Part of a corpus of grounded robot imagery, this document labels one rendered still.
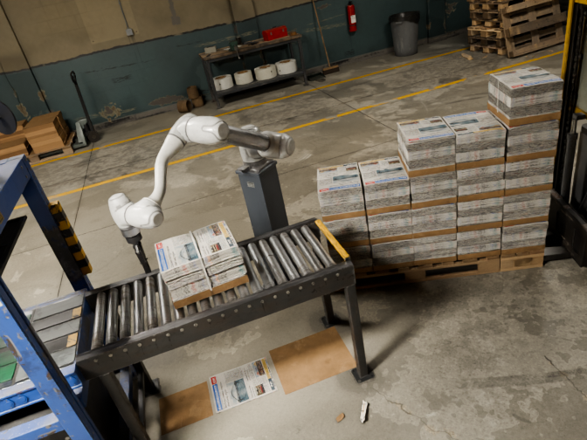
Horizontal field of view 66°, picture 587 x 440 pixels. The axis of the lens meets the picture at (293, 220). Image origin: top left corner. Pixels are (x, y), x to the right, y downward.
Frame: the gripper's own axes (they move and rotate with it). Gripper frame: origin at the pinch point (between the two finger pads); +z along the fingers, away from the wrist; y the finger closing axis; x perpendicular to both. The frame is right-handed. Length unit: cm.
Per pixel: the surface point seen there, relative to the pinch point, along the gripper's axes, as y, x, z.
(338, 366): -23, -83, 93
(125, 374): 20, 40, 80
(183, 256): -17.6, -20.5, -9.5
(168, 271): -25.2, -12.2, -8.7
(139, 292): 1.2, 8.4, 13.8
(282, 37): 632, -264, 4
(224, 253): -23.5, -38.7, -7.6
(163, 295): -9.5, -3.9, 13.5
